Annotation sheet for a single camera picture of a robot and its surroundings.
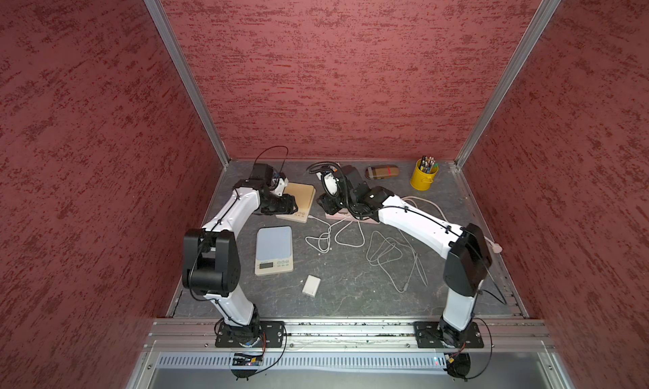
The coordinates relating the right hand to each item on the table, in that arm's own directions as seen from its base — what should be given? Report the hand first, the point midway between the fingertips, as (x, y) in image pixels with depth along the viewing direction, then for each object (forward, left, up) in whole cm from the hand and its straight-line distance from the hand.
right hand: (324, 201), depth 84 cm
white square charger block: (-23, +5, -16) cm, 28 cm away
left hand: (0, +14, -7) cm, 15 cm away
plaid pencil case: (+28, -26, -16) cm, 42 cm away
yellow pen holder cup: (+19, -41, -9) cm, 46 cm away
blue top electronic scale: (-9, +20, -18) cm, 28 cm away
